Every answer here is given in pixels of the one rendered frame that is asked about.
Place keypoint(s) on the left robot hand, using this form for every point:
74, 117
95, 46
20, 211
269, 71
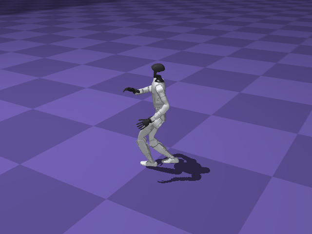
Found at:
145, 122

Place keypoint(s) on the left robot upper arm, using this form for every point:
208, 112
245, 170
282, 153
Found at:
160, 91

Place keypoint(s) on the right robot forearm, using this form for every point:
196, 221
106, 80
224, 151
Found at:
143, 90

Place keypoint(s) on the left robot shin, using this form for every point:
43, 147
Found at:
144, 147

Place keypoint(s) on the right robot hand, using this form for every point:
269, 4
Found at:
131, 90

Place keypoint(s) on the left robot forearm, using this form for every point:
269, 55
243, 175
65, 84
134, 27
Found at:
161, 112

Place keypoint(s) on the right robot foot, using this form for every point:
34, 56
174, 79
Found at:
170, 160

